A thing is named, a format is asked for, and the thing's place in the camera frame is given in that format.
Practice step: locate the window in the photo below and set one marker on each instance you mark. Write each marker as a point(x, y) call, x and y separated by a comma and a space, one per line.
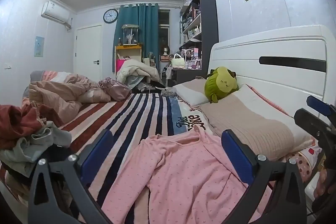
point(164, 29)

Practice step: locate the shiny mauve jacket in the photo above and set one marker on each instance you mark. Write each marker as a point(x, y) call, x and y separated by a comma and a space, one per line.
point(115, 88)

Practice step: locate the beige knit pillow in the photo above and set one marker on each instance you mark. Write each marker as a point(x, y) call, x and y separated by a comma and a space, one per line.
point(252, 124)

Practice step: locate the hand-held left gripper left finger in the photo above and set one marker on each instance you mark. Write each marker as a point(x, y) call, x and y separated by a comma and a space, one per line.
point(97, 154)

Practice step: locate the dark bookshelf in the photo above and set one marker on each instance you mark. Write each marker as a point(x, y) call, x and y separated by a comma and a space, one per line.
point(208, 29)

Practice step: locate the pink dotted long-sleeve top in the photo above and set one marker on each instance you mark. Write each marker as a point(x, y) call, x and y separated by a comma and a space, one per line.
point(189, 176)

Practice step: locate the pile of clothes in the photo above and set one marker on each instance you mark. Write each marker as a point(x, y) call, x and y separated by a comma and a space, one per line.
point(23, 134)

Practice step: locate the glass display case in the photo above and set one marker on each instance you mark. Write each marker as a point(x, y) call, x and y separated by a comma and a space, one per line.
point(130, 35)

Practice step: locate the green plush toy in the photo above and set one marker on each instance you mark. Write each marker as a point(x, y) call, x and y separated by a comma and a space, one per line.
point(221, 82)

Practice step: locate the small blue wall poster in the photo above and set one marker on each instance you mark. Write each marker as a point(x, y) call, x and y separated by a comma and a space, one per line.
point(39, 46)

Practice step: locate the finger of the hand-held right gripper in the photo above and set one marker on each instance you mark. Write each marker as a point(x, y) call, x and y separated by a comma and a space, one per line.
point(319, 105)
point(309, 120)

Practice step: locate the teal curtain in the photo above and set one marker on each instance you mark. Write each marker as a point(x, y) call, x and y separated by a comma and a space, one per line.
point(147, 29)

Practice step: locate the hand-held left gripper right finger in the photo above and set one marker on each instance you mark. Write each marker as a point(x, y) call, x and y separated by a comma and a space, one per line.
point(236, 158)

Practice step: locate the white door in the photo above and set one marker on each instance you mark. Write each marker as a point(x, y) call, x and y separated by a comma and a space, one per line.
point(88, 50)

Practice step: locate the round wall clock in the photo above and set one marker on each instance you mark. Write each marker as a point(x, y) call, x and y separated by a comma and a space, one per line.
point(110, 16)

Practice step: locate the mannequin head with wig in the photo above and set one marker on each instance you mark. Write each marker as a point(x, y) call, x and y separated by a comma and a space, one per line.
point(165, 49)

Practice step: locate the yellow shelf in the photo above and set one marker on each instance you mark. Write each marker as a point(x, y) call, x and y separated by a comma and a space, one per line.
point(128, 48)

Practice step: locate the striped blanket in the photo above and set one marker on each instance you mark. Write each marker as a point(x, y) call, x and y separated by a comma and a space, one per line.
point(131, 113)

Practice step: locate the dark desk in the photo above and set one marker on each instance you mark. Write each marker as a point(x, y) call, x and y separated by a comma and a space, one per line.
point(183, 77)

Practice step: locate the white bed headboard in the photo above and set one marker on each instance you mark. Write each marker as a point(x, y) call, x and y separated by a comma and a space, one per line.
point(262, 45)

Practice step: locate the pink dotted cloth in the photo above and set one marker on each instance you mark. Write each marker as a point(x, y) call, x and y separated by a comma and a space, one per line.
point(300, 163)

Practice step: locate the white pillow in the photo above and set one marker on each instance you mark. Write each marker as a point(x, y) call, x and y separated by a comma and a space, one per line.
point(189, 92)

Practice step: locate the pink quilt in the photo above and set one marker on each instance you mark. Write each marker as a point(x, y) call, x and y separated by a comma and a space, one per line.
point(57, 92)

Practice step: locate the white duvet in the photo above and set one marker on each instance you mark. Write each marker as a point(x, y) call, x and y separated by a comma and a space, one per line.
point(136, 71)

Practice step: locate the white air conditioner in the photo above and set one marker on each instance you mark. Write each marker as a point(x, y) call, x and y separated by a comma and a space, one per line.
point(53, 11)

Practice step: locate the white handbag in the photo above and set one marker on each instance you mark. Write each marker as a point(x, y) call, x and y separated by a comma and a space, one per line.
point(177, 62)

